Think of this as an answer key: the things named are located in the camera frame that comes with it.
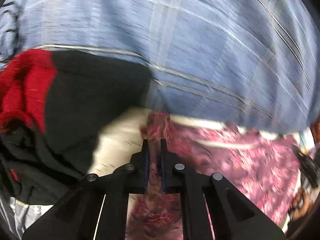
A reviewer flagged pink floral garment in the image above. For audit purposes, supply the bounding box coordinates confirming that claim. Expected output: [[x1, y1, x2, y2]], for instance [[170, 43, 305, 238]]
[[126, 112, 300, 239]]

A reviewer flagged person's right hand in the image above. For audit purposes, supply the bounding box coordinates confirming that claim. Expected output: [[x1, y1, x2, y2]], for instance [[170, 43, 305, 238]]
[[290, 187, 313, 221]]

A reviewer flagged cream leaf-print bedsheet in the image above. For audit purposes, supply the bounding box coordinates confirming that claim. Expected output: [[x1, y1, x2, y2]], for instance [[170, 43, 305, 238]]
[[87, 108, 280, 176]]

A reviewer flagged red and black garment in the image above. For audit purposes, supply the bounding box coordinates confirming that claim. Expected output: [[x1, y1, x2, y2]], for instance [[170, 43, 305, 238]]
[[1, 49, 152, 205]]

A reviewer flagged blue plaid quilt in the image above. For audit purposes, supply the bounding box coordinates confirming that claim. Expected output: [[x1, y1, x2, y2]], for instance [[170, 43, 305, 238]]
[[1, 0, 319, 133]]

